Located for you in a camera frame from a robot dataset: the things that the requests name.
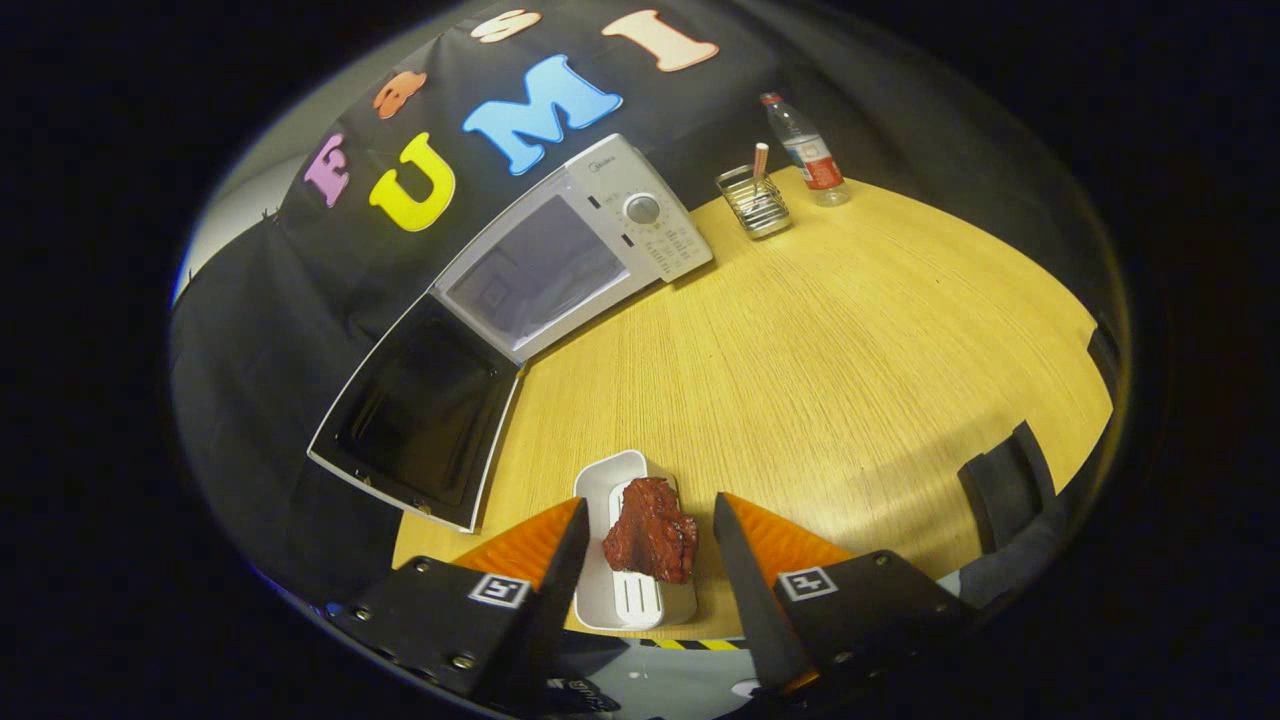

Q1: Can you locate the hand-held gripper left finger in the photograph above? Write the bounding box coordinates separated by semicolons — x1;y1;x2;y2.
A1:
325;497;593;706

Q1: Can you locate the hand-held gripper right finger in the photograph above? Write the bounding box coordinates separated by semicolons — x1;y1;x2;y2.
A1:
712;492;976;696

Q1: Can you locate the red meat piece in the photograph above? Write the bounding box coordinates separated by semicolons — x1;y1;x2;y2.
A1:
602;477;699;585

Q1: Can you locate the white toaster oven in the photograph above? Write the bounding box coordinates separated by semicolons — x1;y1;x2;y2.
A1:
307;133;715;533

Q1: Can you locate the white rectangular tray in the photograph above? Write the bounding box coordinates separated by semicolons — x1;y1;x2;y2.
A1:
573;450;698;632

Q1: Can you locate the clear red label water bottle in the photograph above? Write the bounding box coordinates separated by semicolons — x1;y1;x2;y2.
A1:
760;92;852;208

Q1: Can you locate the metal wire basket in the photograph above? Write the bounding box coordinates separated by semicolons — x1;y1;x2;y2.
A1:
715;164;793;241

